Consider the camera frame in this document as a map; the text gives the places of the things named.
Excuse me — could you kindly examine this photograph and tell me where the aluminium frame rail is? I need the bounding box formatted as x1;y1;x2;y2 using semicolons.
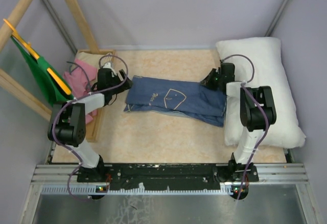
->
265;0;292;37

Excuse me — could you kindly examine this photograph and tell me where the light blue pillowcase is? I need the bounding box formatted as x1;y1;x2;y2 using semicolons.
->
124;76;226;128

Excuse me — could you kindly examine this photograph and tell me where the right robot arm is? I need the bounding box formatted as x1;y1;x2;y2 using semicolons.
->
200;63;276;182

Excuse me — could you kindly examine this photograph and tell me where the wooden clothes rack frame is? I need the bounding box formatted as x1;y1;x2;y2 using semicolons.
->
0;0;100;121

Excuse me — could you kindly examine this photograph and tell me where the green shirt on hanger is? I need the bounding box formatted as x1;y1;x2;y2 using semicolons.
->
11;37;74;107

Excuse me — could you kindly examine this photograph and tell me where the pink garment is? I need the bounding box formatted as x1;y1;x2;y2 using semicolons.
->
63;58;101;125

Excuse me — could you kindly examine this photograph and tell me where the beige cloth in tray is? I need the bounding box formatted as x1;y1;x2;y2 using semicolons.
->
75;52;112;69

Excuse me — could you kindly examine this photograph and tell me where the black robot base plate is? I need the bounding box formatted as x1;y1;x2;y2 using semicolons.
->
77;160;259;191

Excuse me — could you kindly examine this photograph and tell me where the grey hanger in tray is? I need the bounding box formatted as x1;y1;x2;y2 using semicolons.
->
65;60;98;94

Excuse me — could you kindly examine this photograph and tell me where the white pillow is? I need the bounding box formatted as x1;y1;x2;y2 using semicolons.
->
216;37;306;148

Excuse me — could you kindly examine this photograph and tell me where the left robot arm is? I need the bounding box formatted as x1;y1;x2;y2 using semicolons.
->
48;67;132;182

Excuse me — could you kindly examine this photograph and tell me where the white cable duct strip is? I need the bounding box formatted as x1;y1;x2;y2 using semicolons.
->
40;184;248;195

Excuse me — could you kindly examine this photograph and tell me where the wooden tray box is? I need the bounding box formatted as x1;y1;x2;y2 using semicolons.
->
77;49;115;143

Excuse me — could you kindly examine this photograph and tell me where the yellow plastic hanger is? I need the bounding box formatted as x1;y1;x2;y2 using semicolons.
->
3;19;72;95

